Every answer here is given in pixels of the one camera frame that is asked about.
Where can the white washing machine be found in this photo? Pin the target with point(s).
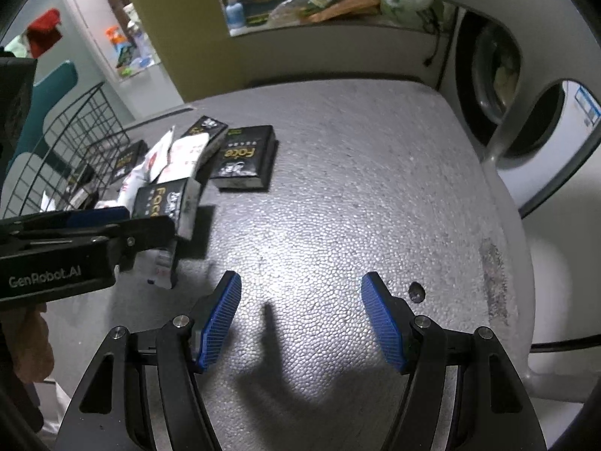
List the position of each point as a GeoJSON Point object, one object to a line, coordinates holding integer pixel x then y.
{"type": "Point", "coordinates": [580, 150]}

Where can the black tissue pack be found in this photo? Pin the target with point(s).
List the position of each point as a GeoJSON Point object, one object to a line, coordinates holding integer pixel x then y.
{"type": "Point", "coordinates": [206, 127]}
{"type": "Point", "coordinates": [164, 202]}
{"type": "Point", "coordinates": [244, 157]}

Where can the red cloth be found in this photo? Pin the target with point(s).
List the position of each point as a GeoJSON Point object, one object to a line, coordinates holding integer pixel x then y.
{"type": "Point", "coordinates": [44, 30]}

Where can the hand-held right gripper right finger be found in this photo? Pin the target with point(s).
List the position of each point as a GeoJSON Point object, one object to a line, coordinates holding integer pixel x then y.
{"type": "Point", "coordinates": [385, 319]}

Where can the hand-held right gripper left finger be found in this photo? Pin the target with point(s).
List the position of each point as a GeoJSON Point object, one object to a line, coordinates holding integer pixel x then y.
{"type": "Point", "coordinates": [220, 319]}

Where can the person's left forearm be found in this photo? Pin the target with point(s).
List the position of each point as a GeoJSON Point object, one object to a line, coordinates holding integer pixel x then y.
{"type": "Point", "coordinates": [33, 343]}

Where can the light green plastic bag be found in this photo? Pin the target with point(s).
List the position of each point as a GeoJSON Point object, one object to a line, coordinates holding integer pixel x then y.
{"type": "Point", "coordinates": [408, 9]}

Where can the small green packet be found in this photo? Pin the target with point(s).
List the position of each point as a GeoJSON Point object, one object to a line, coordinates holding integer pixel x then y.
{"type": "Point", "coordinates": [256, 19]}

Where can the purple bottle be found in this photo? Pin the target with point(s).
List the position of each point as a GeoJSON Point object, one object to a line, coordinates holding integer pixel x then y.
{"type": "Point", "coordinates": [136, 37]}

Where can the grey chair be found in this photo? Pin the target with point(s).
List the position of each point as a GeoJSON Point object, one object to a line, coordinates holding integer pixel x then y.
{"type": "Point", "coordinates": [516, 19]}

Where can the orange spray bottle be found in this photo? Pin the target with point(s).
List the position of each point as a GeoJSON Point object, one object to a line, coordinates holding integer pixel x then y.
{"type": "Point", "coordinates": [114, 37]}

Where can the small blue bottle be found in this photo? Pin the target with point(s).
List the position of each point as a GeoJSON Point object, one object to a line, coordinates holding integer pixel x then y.
{"type": "Point", "coordinates": [234, 9]}

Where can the teal chair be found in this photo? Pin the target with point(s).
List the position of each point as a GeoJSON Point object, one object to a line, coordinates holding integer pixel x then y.
{"type": "Point", "coordinates": [56, 84]}

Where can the olive window post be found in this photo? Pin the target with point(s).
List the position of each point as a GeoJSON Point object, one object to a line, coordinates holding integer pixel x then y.
{"type": "Point", "coordinates": [188, 33]}

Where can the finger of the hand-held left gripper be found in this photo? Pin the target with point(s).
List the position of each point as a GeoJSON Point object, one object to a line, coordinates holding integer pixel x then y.
{"type": "Point", "coordinates": [141, 232]}
{"type": "Point", "coordinates": [94, 216]}

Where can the white cabinet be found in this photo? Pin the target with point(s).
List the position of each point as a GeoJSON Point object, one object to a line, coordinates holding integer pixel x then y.
{"type": "Point", "coordinates": [89, 14]}

